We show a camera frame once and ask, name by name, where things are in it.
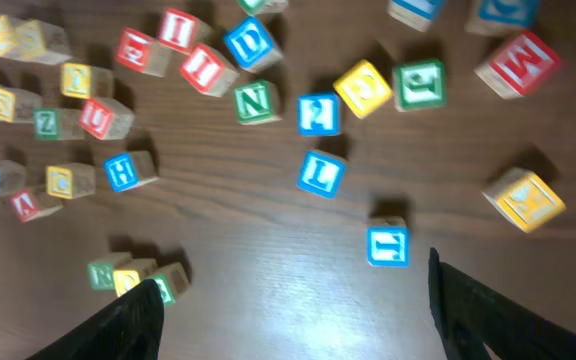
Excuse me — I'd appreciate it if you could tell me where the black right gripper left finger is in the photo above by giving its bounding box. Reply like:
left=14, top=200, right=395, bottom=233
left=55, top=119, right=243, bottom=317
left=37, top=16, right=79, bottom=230
left=29, top=279, right=164, bottom=360

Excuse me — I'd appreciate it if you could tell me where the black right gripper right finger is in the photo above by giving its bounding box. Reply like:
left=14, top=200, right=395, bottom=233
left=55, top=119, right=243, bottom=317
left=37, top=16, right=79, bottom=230
left=428, top=248, right=576, bottom=360

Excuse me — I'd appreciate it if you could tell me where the green R letter block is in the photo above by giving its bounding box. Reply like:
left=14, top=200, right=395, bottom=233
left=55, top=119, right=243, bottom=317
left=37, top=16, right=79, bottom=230
left=87, top=252, right=132, bottom=290

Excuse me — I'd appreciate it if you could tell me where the green B letter block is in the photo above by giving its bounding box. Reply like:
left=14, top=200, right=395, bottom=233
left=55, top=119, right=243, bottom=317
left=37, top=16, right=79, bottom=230
left=149, top=262, right=190, bottom=306

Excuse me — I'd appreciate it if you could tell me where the yellow O letter block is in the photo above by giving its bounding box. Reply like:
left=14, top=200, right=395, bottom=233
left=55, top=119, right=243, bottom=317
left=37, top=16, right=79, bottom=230
left=61, top=62, right=114, bottom=99

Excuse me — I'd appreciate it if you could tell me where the blue T letter block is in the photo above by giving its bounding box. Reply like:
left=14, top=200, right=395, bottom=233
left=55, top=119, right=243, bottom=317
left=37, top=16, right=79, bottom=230
left=366, top=216, right=410, bottom=268

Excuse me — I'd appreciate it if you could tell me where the yellow block far right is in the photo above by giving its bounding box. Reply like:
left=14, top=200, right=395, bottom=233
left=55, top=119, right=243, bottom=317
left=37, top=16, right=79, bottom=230
left=482, top=167, right=566, bottom=233

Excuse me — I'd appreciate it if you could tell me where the blue H letter block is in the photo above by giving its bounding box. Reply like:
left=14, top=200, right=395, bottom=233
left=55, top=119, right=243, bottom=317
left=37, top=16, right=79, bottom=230
left=104, top=151, right=159, bottom=192

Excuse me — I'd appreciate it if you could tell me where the red A letter block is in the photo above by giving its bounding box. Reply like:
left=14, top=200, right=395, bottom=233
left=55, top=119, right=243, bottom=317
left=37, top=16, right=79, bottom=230
left=10, top=187, right=64, bottom=222

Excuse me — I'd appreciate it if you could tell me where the blue L block lower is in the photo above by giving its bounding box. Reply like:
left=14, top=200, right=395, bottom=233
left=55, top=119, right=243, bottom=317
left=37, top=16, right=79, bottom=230
left=296, top=150, right=346, bottom=199

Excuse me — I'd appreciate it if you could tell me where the red U letter block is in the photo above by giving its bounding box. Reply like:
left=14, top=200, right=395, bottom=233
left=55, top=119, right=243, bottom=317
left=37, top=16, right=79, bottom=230
left=79, top=97, right=135, bottom=140

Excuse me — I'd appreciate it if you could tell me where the green Z letter block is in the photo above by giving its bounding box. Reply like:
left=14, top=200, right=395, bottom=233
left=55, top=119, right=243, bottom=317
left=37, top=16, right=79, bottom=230
left=33, top=108, right=85, bottom=141

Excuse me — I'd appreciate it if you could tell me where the green J letter block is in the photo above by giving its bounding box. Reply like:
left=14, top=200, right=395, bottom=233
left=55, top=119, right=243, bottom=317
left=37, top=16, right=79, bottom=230
left=392, top=59, right=447, bottom=112

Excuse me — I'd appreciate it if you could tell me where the blue 2 number block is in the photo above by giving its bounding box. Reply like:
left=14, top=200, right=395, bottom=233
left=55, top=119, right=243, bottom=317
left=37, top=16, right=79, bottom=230
left=297, top=92, right=341, bottom=137

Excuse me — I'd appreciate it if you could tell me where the yellow block near B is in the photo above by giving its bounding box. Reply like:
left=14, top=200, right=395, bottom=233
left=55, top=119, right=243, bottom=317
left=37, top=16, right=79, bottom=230
left=333, top=59, right=393, bottom=119

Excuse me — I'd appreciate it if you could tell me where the green N letter block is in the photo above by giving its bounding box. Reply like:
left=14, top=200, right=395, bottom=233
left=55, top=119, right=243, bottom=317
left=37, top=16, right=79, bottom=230
left=233, top=80, right=281, bottom=125

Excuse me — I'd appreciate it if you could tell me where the red M letter block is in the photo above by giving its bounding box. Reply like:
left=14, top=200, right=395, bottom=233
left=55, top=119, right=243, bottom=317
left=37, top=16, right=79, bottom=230
left=474, top=31, right=561, bottom=100

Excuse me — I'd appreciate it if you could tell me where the yellow block beside gripper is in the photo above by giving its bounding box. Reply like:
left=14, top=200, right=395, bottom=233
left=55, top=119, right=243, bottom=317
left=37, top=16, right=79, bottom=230
left=0, top=86, right=43, bottom=124

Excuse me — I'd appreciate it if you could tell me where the red I block lower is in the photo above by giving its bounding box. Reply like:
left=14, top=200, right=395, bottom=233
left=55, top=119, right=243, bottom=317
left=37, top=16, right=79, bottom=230
left=179, top=44, right=240, bottom=97

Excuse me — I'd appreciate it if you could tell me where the red i block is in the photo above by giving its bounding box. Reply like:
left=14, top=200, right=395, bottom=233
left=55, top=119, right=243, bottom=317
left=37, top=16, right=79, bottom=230
left=157, top=7, right=212, bottom=55
left=179, top=44, right=240, bottom=97

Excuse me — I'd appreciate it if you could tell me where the red E letter block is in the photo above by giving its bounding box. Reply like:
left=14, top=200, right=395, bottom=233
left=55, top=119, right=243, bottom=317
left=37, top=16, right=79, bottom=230
left=115, top=27, right=172, bottom=77

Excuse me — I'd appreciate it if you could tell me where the red I block upper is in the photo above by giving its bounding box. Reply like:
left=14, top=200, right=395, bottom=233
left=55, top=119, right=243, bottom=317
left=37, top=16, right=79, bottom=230
left=157, top=7, right=212, bottom=55

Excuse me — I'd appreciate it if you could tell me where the blue D block right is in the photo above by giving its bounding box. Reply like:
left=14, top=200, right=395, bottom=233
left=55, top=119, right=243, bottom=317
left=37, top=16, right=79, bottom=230
left=465, top=0, right=540, bottom=36

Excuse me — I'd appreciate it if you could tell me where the blue d block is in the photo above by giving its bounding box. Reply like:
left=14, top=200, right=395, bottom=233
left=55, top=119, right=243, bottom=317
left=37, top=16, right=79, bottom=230
left=223, top=17, right=284, bottom=73
left=465, top=0, right=540, bottom=36

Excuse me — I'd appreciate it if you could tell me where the yellow S letter block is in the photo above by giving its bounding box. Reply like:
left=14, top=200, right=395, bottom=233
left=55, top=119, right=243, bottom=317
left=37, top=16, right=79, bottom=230
left=16, top=19, right=72, bottom=65

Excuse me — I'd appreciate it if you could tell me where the blue S letter block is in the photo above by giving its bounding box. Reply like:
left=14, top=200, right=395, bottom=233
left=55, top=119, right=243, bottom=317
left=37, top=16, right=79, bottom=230
left=387, top=0, right=445, bottom=32

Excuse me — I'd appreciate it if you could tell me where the blue D block centre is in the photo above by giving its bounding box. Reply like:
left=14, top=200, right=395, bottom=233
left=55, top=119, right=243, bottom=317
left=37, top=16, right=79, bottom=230
left=223, top=17, right=284, bottom=73

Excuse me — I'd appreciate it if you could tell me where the yellow block top left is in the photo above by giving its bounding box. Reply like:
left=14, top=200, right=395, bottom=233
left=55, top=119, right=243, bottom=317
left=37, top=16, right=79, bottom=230
left=0, top=14, right=24, bottom=61

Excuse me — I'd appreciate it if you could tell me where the green 4 number block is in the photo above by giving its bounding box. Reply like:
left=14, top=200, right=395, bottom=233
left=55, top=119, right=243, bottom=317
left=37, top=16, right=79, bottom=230
left=237, top=0, right=289, bottom=16

